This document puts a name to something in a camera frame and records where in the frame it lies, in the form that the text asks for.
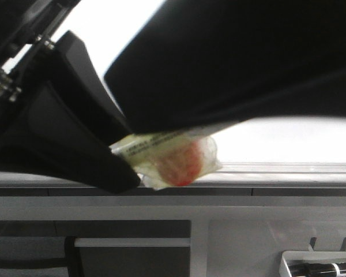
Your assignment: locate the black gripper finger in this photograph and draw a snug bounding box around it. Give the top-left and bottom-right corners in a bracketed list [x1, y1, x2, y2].
[104, 1, 346, 133]
[0, 32, 140, 193]

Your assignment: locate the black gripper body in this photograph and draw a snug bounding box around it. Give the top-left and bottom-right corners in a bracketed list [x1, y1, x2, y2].
[0, 0, 81, 102]

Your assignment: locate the white taped whiteboard marker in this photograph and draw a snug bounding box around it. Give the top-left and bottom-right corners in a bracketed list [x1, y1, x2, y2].
[110, 126, 221, 190]

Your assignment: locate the dark cabinet under whiteboard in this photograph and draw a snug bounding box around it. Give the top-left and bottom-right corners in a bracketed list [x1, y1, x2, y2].
[0, 220, 191, 276]

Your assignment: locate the white tray with marker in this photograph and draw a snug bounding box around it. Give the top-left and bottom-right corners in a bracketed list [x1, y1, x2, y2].
[279, 250, 346, 276]

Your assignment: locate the whiteboard with aluminium frame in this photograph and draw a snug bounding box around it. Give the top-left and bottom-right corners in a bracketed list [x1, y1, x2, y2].
[0, 1, 346, 184]

